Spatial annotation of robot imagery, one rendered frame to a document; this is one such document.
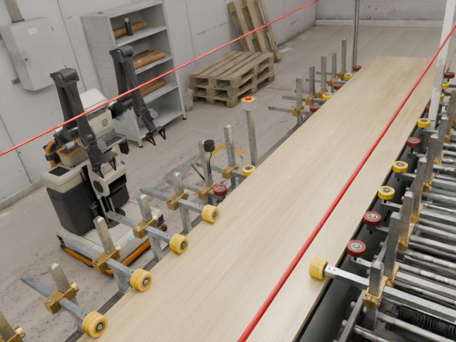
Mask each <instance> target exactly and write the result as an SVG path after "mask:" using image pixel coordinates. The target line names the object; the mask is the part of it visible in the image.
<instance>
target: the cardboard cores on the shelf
mask: <svg viewBox="0 0 456 342"><path fill-rule="evenodd" d="M131 27H132V32H135V31H139V30H141V29H144V28H146V27H147V23H146V22H145V21H138V22H135V23H132V24H131ZM113 34H114V37H115V38H117V37H121V36H123V35H127V32H126V26H123V27H120V28H117V29H114V30H113ZM162 58H165V54H164V52H163V50H157V51H155V50H151V51H149V50H145V51H143V52H141V53H138V54H135V57H133V64H134V70H136V69H139V68H141V67H143V66H146V65H148V64H151V63H152V62H155V61H157V60H160V59H162ZM164 85H166V80H165V79H163V80H161V81H158V79H156V80H155V81H152V82H151V83H148V84H147V85H144V86H143V87H141V88H140V93H141V95H142V97H143V96H145V95H147V94H149V93H151V92H153V91H155V90H156V89H158V88H160V87H162V86H164Z"/></svg>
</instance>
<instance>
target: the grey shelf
mask: <svg viewBox="0 0 456 342"><path fill-rule="evenodd" d="M99 12H102V13H103V12H104V14H97V13H99ZM164 16H165V17H164ZM126 17H128V18H129V20H130V24H132V23H135V22H138V21H145V22H146V23H147V27H146V28H143V29H141V30H139V31H135V32H133V35H132V36H128V35H123V36H121V37H117V38H115V37H114V34H113V30H114V29H118V28H120V27H123V26H125V23H124V18H126ZM80 18H81V22H82V25H83V29H84V31H85V35H86V38H87V41H88V45H89V48H90V52H91V55H92V59H93V61H94V66H95V68H96V72H97V75H98V79H99V82H100V86H101V88H102V93H103V95H104V96H105V98H106V99H107V100H111V99H113V98H115V97H117V96H118V87H117V80H116V75H115V67H114V63H113V58H112V57H111V55H110V54H109V51H110V50H114V49H116V48H119V47H121V46H125V45H129V46H132V48H133V50H134V55H135V54H138V53H141V52H143V51H145V50H149V51H151V50H155V51H157V50H163V52H164V54H165V58H162V59H160V60H157V61H155V62H152V63H151V64H148V65H146V66H143V67H141V68H139V69H136V70H135V73H136V77H137V80H138V85H140V84H143V83H145V82H147V81H149V80H152V79H154V78H156V77H159V76H160V75H163V74H165V73H167V72H169V71H171V70H173V69H175V68H176V61H175V57H174V50H173V47H172V40H171V36H170V29H169V25H168V19H167V14H166V8H165V3H164V0H139V1H133V2H131V3H126V4H123V5H118V6H116V7H112V8H109V9H104V10H101V11H98V12H94V13H91V14H86V15H84V16H80ZM165 19H166V20H165ZM167 30H168V31H167ZM170 48H171V49H170ZM173 62H174V63H173ZM163 79H165V80H166V85H164V86H162V87H160V88H158V89H156V90H155V91H153V92H151V93H149V94H147V95H145V96H143V99H144V102H145V103H146V106H147V108H148V110H149V109H153V110H154V111H156V112H157V114H158V116H157V118H156V119H154V120H153V123H154V124H155V126H156V128H157V127H158V126H163V125H165V124H166V123H168V122H169V121H172V120H173V119H174V118H176V117H178V116H179V115H181V114H183V115H184V117H183V120H186V119H187V118H186V115H185V108H184V104H183V97H182V94H181V87H180V83H179V79H178V72H177V70H175V71H173V72H171V73H169V74H167V75H165V76H163V77H161V78H159V79H158V81H161V80H163ZM179 94H180V95H179ZM182 108H183V109H182ZM124 116H125V117H126V118H125V119H123V120H122V121H118V120H116V119H113V127H114V128H115V132H116V133H118V134H123V135H126V137H127V139H128V140H133V141H136V142H138V146H139V148H142V147H143V143H142V140H141V139H142V138H144V137H145V136H146V133H147V132H149V131H148V129H147V127H146V126H145V124H144V123H143V121H142V119H141V117H142V116H140V117H137V116H136V114H135V112H134V109H133V107H132V109H131V110H129V109H128V110H127V112H125V113H124Z"/></svg>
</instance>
